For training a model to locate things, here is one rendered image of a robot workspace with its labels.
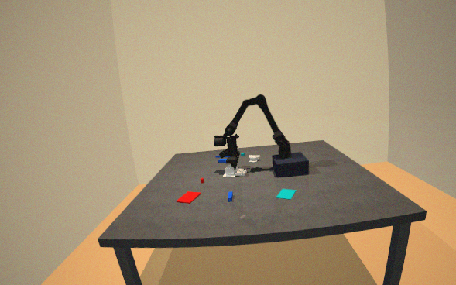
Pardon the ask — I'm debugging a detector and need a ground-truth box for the red flat rectangular plate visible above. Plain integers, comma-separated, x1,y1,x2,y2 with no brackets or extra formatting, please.
177,192,201,204

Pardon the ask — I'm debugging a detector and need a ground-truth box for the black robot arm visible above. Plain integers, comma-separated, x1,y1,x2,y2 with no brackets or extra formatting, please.
214,94,292,159

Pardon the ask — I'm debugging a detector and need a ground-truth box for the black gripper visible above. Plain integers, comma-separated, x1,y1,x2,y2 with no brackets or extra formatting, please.
226,146,240,169

